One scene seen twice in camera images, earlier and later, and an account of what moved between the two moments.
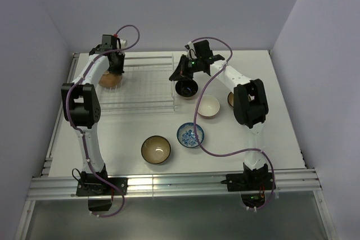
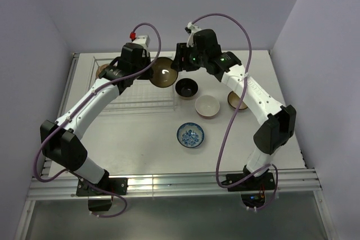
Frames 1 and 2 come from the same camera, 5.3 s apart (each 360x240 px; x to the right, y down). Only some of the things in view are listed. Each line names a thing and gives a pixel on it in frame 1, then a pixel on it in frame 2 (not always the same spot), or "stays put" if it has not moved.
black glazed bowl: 186,89 stays put
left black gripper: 119,70 → 145,57
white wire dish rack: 148,86 stays put
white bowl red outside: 208,107 stays put
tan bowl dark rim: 156,149 → 163,76
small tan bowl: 230,99 stays put
